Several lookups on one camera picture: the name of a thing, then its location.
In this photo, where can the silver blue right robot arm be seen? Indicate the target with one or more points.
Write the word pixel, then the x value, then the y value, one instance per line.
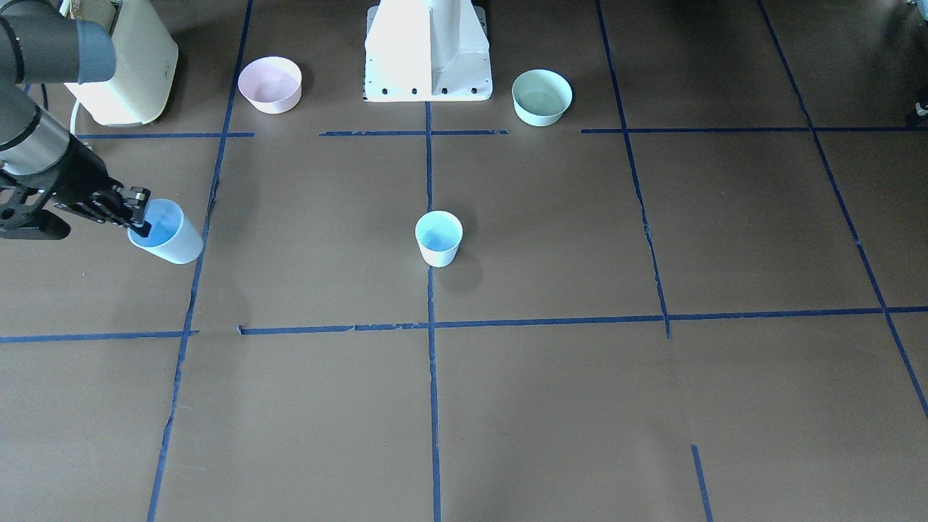
pixel 42 162

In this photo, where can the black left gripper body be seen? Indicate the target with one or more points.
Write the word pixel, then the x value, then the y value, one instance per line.
pixel 912 119

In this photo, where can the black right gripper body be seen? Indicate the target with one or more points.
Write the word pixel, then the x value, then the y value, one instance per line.
pixel 82 176

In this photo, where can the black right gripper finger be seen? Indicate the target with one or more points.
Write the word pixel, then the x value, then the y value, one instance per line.
pixel 126 207

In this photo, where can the mint green bowl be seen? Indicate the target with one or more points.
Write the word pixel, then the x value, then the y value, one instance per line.
pixel 540 97

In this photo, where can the bread slice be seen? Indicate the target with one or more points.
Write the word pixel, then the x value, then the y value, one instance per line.
pixel 101 12

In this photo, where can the light blue cup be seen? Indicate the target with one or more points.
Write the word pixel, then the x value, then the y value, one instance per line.
pixel 172 236
pixel 438 234

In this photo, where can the pink bowl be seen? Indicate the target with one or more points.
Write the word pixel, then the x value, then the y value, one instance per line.
pixel 273 84

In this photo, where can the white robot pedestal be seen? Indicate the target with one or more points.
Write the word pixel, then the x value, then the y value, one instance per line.
pixel 427 51

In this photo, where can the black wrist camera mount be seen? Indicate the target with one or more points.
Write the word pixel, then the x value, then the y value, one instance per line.
pixel 23 216

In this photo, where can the white toaster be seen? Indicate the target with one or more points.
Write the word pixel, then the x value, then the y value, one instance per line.
pixel 146 59

